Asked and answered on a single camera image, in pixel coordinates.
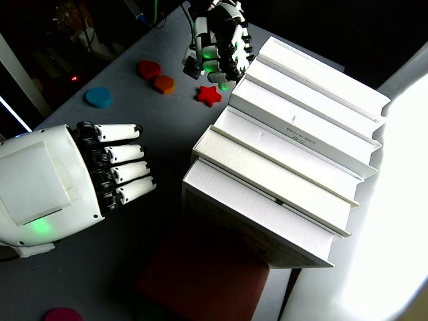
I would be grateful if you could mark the Fashion India photo book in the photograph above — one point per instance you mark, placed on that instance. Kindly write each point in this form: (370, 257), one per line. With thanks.
(267, 137)

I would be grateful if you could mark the grey table cloth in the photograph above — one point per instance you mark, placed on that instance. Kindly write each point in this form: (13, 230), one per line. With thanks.
(167, 140)

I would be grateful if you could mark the grey spine book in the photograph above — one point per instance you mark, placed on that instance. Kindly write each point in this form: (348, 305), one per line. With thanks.
(267, 170)

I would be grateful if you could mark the black spine book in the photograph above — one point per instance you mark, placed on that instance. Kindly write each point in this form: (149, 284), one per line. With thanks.
(254, 207)

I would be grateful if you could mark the red star block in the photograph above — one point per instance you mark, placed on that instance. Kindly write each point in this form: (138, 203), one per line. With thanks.
(208, 95)

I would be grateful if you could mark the white plain spine book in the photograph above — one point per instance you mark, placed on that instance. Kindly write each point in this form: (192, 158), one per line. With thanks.
(287, 117)

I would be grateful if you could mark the orange hexagon block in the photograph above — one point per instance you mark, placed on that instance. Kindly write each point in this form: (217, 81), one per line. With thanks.
(164, 84)

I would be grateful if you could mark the red heart block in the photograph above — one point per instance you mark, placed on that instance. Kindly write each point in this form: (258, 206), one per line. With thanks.
(148, 69)

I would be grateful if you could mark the white Special Issue book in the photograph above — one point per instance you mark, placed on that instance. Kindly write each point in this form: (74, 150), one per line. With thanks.
(311, 92)

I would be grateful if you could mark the blue disc block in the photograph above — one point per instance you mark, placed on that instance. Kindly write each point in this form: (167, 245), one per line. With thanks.
(99, 97)

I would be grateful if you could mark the blue tipped plug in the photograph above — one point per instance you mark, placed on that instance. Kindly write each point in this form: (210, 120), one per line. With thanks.
(141, 16)

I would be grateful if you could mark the magenta disc block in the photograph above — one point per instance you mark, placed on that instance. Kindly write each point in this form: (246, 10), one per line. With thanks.
(63, 315)

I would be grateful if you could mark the small camera on white bracket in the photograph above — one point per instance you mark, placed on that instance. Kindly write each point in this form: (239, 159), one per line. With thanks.
(192, 67)

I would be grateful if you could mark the white frame post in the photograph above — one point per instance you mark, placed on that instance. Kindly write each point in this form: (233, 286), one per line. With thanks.
(20, 77)

